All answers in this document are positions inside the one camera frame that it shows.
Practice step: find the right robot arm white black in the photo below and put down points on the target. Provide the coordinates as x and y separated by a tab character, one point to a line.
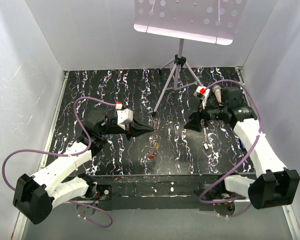
275	184

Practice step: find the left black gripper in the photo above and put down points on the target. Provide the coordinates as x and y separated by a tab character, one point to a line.
134	129

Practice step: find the black front rail base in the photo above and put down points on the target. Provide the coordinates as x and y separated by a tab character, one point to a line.
151	192

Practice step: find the white black key fob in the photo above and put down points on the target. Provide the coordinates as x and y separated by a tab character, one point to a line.
206	147

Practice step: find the aluminium frame rail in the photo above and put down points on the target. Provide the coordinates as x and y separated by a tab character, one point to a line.
71	222

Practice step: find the lilac music stand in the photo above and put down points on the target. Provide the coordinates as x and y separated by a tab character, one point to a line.
207	21

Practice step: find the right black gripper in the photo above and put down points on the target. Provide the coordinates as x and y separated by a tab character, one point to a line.
194	123

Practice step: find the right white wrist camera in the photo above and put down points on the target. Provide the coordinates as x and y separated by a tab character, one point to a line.
203	94

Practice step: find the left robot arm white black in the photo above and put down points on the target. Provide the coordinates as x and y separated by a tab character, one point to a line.
37	195

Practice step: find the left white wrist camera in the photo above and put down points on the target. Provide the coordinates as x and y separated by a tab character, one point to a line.
124	115

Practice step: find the large toothed keyring disc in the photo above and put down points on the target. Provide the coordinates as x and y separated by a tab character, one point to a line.
154	145

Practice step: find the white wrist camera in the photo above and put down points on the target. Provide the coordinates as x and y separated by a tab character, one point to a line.
203	94
124	115

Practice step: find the glitter toy microphone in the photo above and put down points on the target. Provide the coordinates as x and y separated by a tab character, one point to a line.
216	89

